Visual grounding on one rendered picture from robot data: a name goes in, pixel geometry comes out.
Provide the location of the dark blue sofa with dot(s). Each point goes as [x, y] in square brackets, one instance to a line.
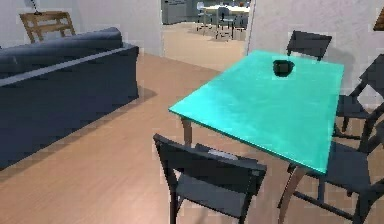
[66, 96]

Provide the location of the wooden stand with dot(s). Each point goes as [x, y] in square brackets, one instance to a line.
[46, 25]

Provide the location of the black dining chair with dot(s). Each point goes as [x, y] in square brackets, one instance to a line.
[363, 96]
[213, 180]
[350, 170]
[308, 43]

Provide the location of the turquoise dining table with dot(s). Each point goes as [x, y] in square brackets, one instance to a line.
[266, 106]

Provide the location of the grey chair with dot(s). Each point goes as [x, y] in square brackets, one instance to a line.
[224, 18]

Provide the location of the black bowl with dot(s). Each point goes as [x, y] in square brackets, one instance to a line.
[282, 67]

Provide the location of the grey kitchen cabinet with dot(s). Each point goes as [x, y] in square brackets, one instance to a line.
[174, 11]

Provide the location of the white dining table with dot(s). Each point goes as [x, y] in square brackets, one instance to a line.
[230, 10]

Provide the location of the black lamp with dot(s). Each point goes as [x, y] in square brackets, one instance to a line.
[34, 7]

